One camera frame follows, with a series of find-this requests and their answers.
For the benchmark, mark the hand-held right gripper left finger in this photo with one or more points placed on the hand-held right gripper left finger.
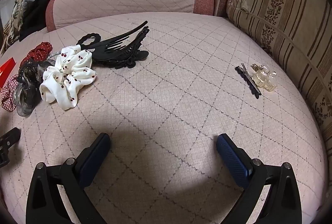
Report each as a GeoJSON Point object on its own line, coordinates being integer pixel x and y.
{"type": "Point", "coordinates": [96, 156]}

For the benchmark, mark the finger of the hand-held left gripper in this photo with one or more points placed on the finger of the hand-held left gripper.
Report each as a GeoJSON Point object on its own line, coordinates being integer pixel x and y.
{"type": "Point", "coordinates": [9, 137]}

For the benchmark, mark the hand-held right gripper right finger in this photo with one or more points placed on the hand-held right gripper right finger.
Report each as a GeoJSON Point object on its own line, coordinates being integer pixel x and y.
{"type": "Point", "coordinates": [233, 159]}

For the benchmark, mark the red plaid scrunchie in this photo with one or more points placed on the red plaid scrunchie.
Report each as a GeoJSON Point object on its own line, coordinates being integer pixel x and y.
{"type": "Point", "coordinates": [7, 94]}

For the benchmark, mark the grey sheer scrunchie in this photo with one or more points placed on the grey sheer scrunchie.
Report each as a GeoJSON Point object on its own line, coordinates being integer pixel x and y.
{"type": "Point", "coordinates": [26, 94]}

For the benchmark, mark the red tray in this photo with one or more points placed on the red tray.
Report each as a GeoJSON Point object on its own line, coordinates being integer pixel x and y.
{"type": "Point", "coordinates": [6, 71]}

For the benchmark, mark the white cherry print scrunchie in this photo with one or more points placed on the white cherry print scrunchie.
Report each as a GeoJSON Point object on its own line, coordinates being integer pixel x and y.
{"type": "Point", "coordinates": [77, 76]}

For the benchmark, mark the red polka dot scrunchie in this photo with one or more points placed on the red polka dot scrunchie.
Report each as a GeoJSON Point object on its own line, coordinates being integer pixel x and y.
{"type": "Point", "coordinates": [39, 51]}

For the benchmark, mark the black studded hair claw clip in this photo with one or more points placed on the black studded hair claw clip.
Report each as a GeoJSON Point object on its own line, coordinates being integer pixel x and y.
{"type": "Point", "coordinates": [122, 56]}

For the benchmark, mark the small gold hair clip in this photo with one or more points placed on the small gold hair clip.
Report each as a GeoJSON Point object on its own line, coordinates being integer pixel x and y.
{"type": "Point", "coordinates": [255, 67]}

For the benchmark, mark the black banana hair clip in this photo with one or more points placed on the black banana hair clip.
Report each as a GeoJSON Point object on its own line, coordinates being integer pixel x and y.
{"type": "Point", "coordinates": [109, 45]}

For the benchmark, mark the leopard print cloth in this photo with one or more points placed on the leopard print cloth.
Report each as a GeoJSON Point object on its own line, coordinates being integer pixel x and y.
{"type": "Point", "coordinates": [14, 19]}

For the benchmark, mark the black cloth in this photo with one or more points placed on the black cloth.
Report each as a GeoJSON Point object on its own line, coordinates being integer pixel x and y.
{"type": "Point", "coordinates": [41, 11]}

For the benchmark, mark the striped floral pillow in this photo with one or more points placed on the striped floral pillow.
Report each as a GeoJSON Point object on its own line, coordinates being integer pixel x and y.
{"type": "Point", "coordinates": [285, 11]}

